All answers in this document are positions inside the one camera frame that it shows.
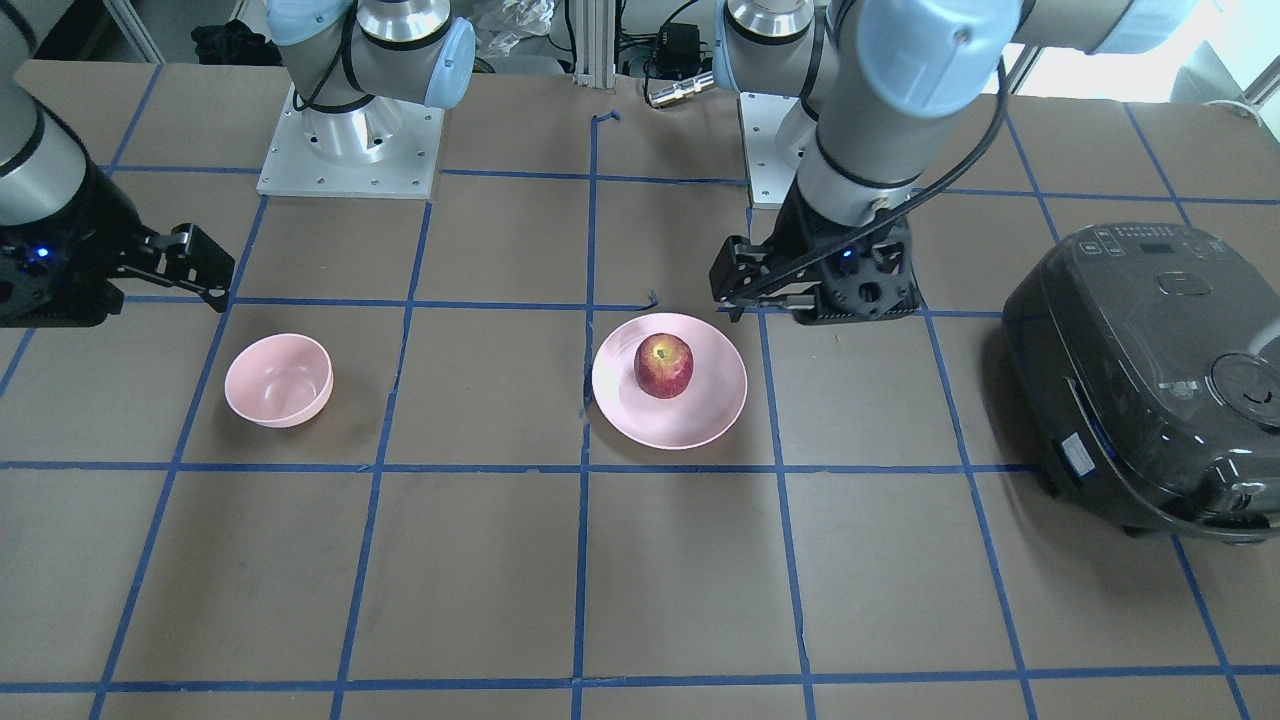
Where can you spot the aluminium frame post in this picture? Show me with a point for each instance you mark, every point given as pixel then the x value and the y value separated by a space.
pixel 594 29

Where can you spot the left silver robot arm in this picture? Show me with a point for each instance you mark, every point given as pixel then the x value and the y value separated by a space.
pixel 904 97

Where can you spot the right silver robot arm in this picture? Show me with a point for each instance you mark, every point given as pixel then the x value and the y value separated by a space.
pixel 180 123

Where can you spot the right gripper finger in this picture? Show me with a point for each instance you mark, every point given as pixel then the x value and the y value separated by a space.
pixel 188 258

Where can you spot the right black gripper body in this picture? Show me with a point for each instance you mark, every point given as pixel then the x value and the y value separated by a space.
pixel 100 222

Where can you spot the dark brown rice cooker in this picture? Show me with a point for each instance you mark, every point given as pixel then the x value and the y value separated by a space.
pixel 1148 352

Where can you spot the pink plate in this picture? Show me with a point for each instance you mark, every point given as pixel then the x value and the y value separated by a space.
pixel 709 406

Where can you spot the red apple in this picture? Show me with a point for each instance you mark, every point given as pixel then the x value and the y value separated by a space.
pixel 663 365

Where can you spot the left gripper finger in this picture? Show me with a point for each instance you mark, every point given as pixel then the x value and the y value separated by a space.
pixel 800 302
pixel 740 264

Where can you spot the pink bowl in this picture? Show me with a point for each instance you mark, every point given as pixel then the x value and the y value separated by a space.
pixel 280 381

